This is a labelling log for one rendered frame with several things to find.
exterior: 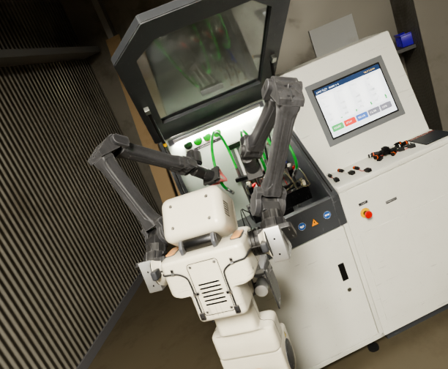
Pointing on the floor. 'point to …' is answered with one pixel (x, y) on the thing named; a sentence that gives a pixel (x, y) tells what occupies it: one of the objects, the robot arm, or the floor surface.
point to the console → (397, 198)
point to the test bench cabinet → (369, 305)
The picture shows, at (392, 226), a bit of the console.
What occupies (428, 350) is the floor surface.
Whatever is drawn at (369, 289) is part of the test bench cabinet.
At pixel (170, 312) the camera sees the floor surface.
